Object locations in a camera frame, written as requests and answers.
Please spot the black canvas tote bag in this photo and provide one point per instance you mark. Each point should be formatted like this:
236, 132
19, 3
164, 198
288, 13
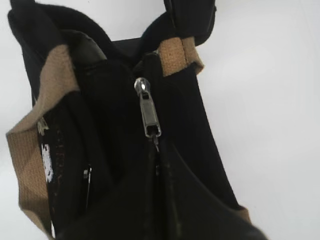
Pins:
84, 166

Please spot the metal zipper pull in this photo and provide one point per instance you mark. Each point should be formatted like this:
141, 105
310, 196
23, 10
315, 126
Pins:
151, 124

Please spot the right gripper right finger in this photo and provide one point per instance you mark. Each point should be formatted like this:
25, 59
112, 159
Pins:
192, 18

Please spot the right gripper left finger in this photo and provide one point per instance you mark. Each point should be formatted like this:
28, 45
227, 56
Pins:
83, 49

